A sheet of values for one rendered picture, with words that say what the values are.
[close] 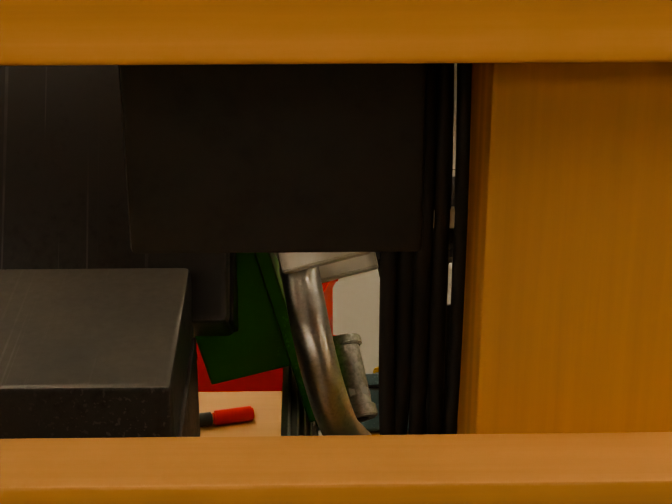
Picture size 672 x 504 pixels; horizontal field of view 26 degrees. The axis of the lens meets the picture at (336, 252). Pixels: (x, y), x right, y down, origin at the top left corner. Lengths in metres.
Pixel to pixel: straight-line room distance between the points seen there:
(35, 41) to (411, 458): 0.30
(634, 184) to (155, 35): 0.26
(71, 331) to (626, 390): 0.39
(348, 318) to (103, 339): 2.73
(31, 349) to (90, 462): 0.21
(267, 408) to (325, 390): 0.47
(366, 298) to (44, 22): 3.15
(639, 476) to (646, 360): 0.06
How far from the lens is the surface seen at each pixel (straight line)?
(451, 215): 0.84
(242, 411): 1.54
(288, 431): 1.16
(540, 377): 0.81
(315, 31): 0.68
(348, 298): 3.81
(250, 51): 0.68
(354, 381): 1.29
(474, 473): 0.78
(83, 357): 0.98
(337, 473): 0.78
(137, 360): 0.97
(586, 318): 0.79
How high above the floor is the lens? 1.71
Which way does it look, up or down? 25 degrees down
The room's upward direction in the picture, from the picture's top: straight up
